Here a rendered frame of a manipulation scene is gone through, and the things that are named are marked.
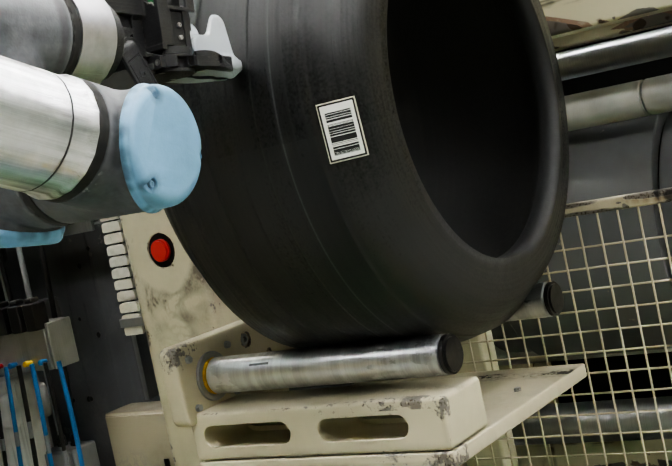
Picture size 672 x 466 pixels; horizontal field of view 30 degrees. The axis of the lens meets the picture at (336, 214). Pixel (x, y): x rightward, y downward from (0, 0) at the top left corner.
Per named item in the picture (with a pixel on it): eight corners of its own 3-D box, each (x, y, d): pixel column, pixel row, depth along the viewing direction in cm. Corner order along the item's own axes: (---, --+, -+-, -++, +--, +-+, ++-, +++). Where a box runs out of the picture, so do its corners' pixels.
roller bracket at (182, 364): (173, 429, 152) (155, 350, 152) (348, 348, 185) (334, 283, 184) (193, 428, 150) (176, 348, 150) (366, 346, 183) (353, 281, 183)
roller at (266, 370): (194, 387, 153) (201, 352, 155) (218, 399, 156) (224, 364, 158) (442, 366, 133) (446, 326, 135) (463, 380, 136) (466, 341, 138)
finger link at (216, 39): (255, 15, 126) (195, 7, 119) (263, 73, 126) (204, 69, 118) (231, 22, 128) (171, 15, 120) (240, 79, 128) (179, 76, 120)
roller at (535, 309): (324, 338, 176) (323, 306, 177) (343, 340, 180) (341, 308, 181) (550, 314, 157) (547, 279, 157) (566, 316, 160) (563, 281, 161)
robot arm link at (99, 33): (90, 78, 104) (12, 101, 109) (131, 80, 108) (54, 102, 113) (75, -28, 104) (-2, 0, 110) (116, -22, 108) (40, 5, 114)
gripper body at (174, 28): (199, -12, 118) (107, -27, 108) (211, 77, 118) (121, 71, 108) (140, 7, 123) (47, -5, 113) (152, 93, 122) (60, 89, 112)
